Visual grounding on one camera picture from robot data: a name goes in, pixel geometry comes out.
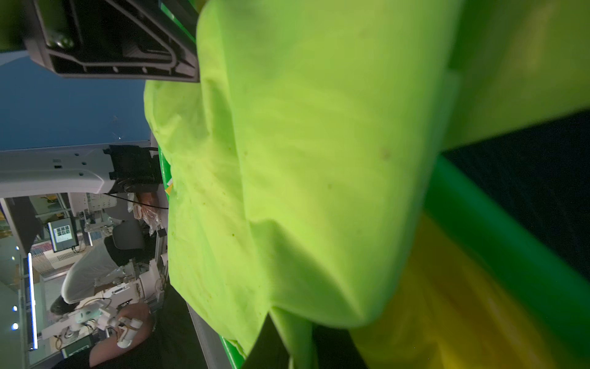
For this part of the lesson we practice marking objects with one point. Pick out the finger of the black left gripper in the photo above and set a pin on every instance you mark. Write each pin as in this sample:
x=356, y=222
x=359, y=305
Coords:
x=147, y=40

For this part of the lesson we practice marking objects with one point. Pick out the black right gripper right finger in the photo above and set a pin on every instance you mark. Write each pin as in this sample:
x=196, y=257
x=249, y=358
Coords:
x=336, y=350

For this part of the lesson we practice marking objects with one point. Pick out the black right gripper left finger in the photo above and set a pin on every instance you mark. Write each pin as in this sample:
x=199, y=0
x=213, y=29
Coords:
x=269, y=351

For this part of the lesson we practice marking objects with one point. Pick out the yellow raincoat back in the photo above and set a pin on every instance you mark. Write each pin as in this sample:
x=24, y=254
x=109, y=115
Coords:
x=448, y=312

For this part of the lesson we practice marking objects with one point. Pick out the lime green raincoat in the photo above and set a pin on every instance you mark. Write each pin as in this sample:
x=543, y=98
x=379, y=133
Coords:
x=499, y=89

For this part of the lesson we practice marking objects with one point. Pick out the green plastic basket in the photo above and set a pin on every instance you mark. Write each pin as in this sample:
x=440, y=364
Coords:
x=313, y=240

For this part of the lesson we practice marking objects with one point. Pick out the person in background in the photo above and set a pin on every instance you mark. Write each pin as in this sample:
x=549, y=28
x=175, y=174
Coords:
x=130, y=241

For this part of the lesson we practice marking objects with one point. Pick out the background monitor screen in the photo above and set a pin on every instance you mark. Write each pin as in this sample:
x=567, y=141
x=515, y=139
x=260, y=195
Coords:
x=63, y=234

